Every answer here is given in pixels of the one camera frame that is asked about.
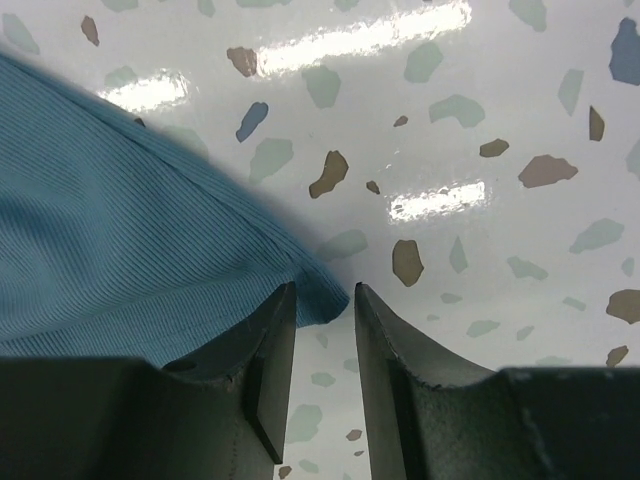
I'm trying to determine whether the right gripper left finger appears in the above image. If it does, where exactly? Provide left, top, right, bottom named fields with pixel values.
left=1, top=283, right=296, bottom=479

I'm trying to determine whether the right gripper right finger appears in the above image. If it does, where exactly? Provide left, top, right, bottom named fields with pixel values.
left=354, top=283, right=639, bottom=479

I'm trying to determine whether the blue ribbed tank top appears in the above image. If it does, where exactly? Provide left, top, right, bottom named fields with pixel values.
left=1, top=56, right=349, bottom=365

